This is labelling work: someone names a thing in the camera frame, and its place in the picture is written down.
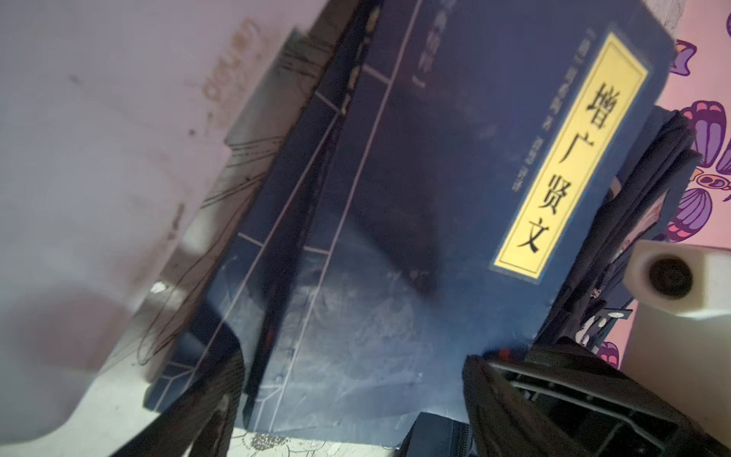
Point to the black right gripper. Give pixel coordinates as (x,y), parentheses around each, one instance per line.
(600,408)

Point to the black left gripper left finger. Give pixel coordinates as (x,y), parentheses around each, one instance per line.
(201,421)

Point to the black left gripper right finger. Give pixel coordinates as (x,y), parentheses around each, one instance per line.
(504,423)

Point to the dark blue book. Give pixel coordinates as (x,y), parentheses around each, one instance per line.
(279,143)
(480,141)

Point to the navy blue backpack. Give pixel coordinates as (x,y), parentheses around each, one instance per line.
(653,181)

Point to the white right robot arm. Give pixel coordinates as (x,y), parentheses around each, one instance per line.
(671,397)

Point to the white flat eraser box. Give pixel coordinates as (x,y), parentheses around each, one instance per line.
(114,116)

